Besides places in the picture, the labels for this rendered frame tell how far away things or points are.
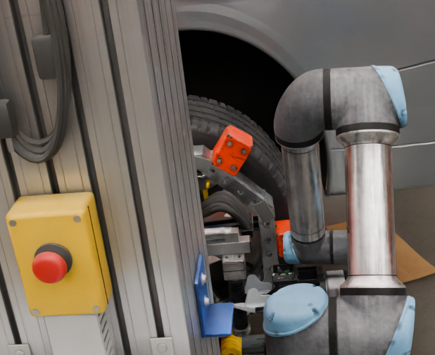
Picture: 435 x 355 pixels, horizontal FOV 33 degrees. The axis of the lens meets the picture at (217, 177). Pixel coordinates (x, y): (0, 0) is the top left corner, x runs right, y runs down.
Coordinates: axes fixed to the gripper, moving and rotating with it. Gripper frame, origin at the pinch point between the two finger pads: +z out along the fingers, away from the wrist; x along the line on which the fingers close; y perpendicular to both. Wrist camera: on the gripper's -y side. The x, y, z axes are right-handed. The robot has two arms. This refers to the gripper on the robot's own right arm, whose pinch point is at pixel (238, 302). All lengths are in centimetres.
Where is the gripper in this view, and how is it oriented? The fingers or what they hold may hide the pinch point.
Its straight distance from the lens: 171.8
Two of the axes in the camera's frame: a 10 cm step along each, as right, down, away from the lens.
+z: -9.9, 0.9, 0.7
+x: -0.3, 4.2, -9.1
